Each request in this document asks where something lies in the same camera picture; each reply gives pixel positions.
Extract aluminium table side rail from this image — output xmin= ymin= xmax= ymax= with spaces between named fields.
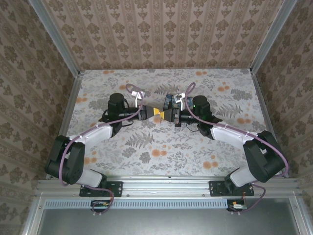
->
xmin=45 ymin=70 xmax=85 ymax=181
xmin=250 ymin=70 xmax=291 ymax=179

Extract small circuit board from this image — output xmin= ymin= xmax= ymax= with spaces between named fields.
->
xmin=90 ymin=199 xmax=113 ymax=212
xmin=227 ymin=199 xmax=247 ymax=212

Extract grey sheet metal panel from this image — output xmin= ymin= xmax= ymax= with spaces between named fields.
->
xmin=23 ymin=195 xmax=313 ymax=235

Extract grey slotted cable duct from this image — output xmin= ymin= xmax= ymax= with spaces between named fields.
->
xmin=45 ymin=198 xmax=229 ymax=209

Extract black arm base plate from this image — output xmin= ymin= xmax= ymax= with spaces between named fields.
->
xmin=209 ymin=180 xmax=255 ymax=197
xmin=79 ymin=180 xmax=123 ymax=197

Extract aluminium extrusion beam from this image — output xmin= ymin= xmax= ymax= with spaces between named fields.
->
xmin=35 ymin=175 xmax=303 ymax=198

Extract floral patterned table cover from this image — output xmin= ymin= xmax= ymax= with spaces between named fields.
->
xmin=61 ymin=68 xmax=284 ymax=178

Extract aluminium frame post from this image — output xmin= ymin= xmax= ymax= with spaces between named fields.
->
xmin=250 ymin=0 xmax=298 ymax=74
xmin=27 ymin=0 xmax=82 ymax=77

